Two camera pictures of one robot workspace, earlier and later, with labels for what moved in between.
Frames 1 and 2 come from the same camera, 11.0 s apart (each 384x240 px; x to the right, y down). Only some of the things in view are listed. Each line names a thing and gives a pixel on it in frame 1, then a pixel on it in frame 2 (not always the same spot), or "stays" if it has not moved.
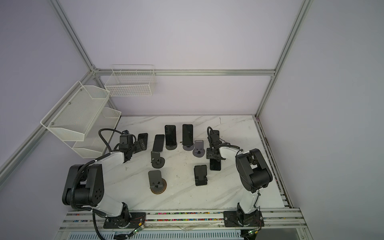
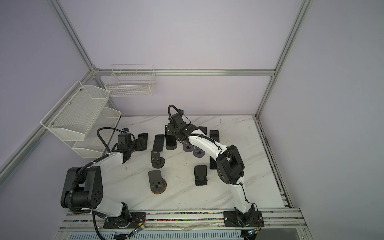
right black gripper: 209,153 → 187,125
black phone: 158,143 stays
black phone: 143,139 stays
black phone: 216,134 stays
